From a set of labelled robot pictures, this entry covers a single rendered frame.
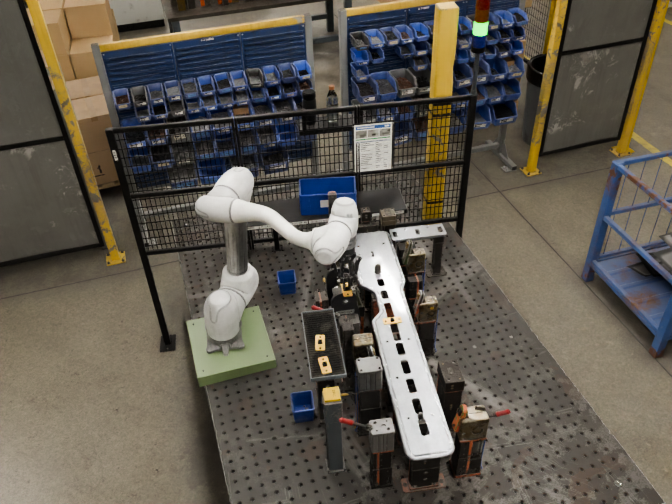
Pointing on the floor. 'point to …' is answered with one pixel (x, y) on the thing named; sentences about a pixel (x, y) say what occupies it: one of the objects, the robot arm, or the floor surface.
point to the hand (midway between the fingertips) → (346, 282)
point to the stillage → (635, 258)
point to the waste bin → (532, 94)
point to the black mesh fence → (293, 172)
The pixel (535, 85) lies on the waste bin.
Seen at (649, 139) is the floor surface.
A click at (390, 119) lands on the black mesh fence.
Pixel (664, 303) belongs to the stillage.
